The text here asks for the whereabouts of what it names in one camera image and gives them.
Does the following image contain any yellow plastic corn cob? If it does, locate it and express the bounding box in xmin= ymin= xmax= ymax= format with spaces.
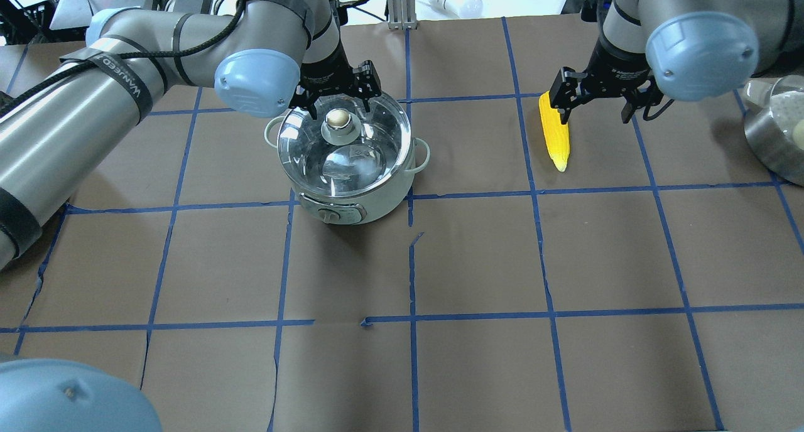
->
xmin=539 ymin=91 xmax=571 ymax=173

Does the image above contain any clear light bulb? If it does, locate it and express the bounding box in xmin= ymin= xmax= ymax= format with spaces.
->
xmin=426 ymin=0 xmax=484 ymax=18

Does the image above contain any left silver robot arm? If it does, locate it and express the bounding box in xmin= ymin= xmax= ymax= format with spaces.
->
xmin=1 ymin=0 xmax=382 ymax=266

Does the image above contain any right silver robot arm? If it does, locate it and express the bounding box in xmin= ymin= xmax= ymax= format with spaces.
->
xmin=548 ymin=0 xmax=802 ymax=124

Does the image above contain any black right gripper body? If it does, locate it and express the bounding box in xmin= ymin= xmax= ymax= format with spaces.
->
xmin=581 ymin=40 xmax=664 ymax=109

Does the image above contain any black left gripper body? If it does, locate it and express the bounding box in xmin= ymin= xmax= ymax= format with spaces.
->
xmin=298 ymin=43 xmax=359 ymax=98

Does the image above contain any pale green electric pot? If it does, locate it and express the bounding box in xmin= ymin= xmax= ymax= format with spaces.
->
xmin=263 ymin=92 xmax=432 ymax=225

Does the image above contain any stainless steel steamer pot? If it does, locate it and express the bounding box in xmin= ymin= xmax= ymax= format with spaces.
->
xmin=742 ymin=75 xmax=803 ymax=186

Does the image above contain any white steamed bun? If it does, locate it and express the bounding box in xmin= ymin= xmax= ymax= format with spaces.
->
xmin=790 ymin=119 xmax=804 ymax=149

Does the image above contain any glass pot lid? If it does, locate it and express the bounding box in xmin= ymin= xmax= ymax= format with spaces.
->
xmin=276 ymin=94 xmax=415 ymax=198

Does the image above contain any aluminium frame post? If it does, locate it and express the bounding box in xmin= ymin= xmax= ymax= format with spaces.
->
xmin=386 ymin=0 xmax=419 ymax=31

